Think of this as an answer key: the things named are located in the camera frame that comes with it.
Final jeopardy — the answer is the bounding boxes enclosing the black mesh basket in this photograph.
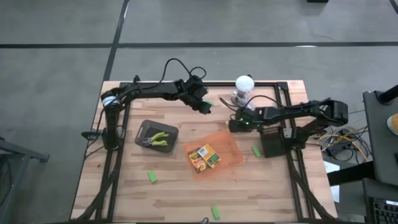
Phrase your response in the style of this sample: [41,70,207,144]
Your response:
[259,126,287,159]

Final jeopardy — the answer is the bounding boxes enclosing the black keyboard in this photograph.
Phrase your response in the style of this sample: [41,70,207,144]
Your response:
[368,196,398,224]

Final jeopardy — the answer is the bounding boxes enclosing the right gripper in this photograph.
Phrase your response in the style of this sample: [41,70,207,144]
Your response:
[229,106,266,134]

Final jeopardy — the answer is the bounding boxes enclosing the green-handled pliers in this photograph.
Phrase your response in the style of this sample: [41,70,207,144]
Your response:
[142,131,170,147]

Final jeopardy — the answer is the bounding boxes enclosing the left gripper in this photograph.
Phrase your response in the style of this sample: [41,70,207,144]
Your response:
[178,75,213,116]

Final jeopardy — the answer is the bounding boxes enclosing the black table clamp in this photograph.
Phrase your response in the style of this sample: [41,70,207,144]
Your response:
[81,130,105,141]

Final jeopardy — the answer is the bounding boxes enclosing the white paper sheet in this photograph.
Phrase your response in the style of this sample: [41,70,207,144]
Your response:
[323,160,342,203]

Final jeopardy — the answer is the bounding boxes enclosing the black power adapter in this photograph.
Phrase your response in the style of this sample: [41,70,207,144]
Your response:
[328,143,346,157]

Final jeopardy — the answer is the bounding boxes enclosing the yellow round disc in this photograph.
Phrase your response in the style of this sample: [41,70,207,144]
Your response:
[387,113,398,137]

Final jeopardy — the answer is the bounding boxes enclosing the black cart leg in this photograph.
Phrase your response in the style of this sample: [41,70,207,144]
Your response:
[326,161,376,187]

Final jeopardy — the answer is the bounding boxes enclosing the yellow floor cable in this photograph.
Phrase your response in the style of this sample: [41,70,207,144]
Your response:
[318,126,369,162]

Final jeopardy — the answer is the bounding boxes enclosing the orange translucent plastic bin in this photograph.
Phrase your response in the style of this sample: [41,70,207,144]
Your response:
[183,129,244,181]

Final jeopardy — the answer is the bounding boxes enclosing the dark grey plastic bin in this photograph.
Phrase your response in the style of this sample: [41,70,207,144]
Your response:
[134,119,180,154]

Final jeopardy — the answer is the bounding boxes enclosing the white dome lamp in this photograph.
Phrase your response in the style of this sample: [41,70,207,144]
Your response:
[230,75,255,108]

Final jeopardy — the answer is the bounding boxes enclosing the black pole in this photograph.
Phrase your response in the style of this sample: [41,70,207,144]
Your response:
[377,84,398,106]

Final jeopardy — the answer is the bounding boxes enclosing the grey metal stand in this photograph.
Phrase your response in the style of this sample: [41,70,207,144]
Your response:
[0,136,50,224]

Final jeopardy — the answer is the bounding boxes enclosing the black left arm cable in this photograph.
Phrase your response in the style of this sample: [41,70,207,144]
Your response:
[160,58,208,83]

